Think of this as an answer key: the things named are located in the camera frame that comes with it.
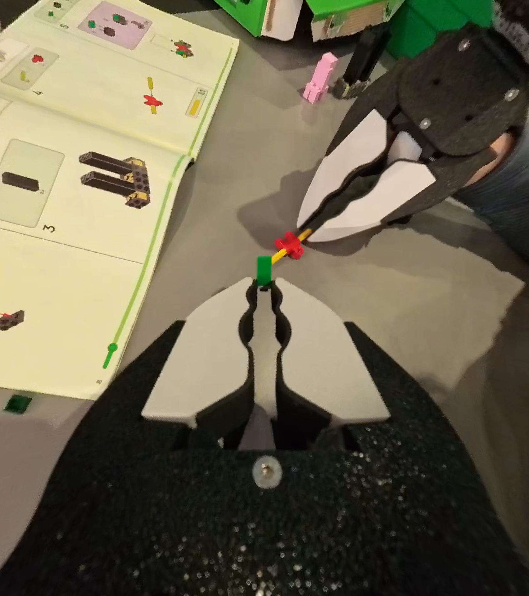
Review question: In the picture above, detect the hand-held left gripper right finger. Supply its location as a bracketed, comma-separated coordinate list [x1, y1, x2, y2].
[270, 278, 391, 449]

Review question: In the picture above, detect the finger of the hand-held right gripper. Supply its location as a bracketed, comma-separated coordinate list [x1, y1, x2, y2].
[298, 110, 389, 232]
[308, 132, 437, 243]

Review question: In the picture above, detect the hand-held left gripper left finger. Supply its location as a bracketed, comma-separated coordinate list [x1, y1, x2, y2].
[142, 278, 259, 449]

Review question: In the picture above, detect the red cross connector piece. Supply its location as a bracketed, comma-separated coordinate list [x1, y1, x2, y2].
[274, 231, 305, 259]

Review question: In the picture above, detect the yellow axle rod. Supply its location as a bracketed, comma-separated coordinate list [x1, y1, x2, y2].
[270, 227, 314, 266]

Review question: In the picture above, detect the person's right forearm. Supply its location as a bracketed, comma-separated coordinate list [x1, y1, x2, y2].
[451, 122, 529, 285]

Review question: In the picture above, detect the grey desk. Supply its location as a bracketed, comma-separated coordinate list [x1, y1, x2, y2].
[0, 9, 529, 596]

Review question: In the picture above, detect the green cardboard box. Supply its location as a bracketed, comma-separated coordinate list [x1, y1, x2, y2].
[388, 0, 496, 62]
[305, 0, 406, 43]
[213, 0, 310, 41]

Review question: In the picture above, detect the pink pig brick figure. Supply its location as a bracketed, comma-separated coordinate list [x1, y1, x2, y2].
[302, 52, 339, 102]

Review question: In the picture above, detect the black tan brick assembly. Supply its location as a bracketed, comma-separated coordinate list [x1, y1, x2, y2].
[332, 25, 389, 100]

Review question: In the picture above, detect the dark green flat tile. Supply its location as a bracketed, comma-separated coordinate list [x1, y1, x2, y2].
[3, 393, 34, 414]

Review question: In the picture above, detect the brick instruction booklet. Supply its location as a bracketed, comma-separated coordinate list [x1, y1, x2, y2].
[0, 0, 240, 401]

